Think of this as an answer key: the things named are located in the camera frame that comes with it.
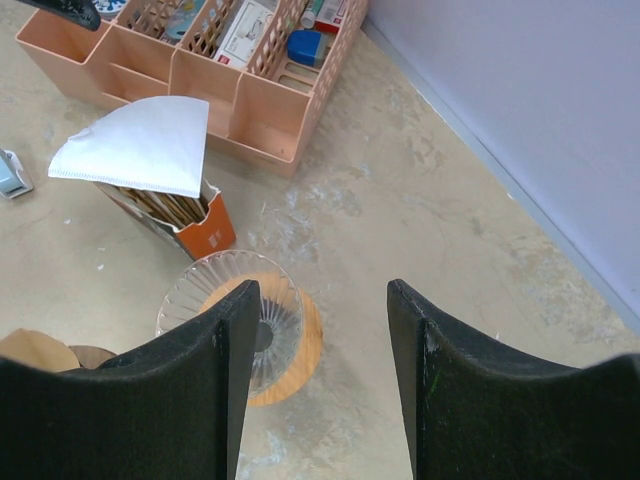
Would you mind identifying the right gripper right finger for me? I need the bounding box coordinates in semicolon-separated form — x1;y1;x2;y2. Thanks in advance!
387;279;639;479

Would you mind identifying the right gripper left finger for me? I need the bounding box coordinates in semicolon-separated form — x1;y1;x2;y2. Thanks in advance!
1;311;254;479

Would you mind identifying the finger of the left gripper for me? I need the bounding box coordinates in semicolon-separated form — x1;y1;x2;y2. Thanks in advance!
18;0;101;32

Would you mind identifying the clear glass dish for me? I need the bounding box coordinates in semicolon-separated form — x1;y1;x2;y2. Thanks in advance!
155;250;303;397

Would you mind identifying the brown paper coffee filter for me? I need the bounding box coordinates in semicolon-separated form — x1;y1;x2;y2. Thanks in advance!
1;329;80;372

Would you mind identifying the white paper coffee filter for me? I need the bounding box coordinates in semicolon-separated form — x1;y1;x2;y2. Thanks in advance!
48;96;209;198

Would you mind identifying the coffee filter box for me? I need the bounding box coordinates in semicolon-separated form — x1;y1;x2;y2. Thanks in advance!
96;181;236;260

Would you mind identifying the white red small box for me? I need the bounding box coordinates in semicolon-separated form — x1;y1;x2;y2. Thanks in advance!
213;0;275;69

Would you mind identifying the light blue stapler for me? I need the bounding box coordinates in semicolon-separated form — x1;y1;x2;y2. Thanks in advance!
0;149;34;199

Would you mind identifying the peach plastic file organizer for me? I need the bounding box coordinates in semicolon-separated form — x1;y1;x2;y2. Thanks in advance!
16;1;369;177

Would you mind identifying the blue stamp block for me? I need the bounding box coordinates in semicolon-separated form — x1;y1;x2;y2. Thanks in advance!
287;30;331;69

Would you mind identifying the red white small carton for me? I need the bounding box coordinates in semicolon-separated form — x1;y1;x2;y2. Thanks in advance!
314;0;347;34

